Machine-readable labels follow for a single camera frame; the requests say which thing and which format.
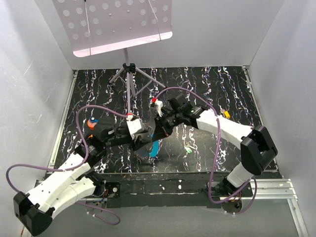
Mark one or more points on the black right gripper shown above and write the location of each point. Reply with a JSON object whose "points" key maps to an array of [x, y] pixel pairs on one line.
{"points": [[161, 130]]}

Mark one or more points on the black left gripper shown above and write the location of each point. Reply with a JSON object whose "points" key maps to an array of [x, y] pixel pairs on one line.
{"points": [[138, 142]]}

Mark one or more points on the key with green tag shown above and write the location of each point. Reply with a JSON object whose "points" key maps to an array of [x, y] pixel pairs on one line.
{"points": [[189, 147]]}

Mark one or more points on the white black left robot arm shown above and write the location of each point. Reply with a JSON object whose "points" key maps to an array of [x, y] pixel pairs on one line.
{"points": [[75, 179]]}

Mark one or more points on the colourful toy block car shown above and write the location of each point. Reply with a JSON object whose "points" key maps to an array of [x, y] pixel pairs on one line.
{"points": [[92, 122]]}

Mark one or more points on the key with yellow tag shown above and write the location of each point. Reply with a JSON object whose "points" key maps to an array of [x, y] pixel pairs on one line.
{"points": [[225, 113]]}

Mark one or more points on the perforated music stand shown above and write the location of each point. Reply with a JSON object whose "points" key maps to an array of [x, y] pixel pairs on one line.
{"points": [[99, 26]]}

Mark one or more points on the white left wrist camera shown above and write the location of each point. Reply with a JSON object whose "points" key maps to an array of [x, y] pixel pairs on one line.
{"points": [[134, 124]]}

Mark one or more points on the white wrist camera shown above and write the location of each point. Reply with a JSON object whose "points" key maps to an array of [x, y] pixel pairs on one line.
{"points": [[157, 105], [134, 124]]}

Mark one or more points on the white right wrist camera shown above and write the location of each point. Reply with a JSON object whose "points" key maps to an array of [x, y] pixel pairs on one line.
{"points": [[157, 105]]}

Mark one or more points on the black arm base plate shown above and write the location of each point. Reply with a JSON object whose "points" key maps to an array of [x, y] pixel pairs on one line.
{"points": [[157, 189]]}

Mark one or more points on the aluminium frame rail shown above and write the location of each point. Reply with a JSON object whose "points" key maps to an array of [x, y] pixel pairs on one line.
{"points": [[275, 189]]}

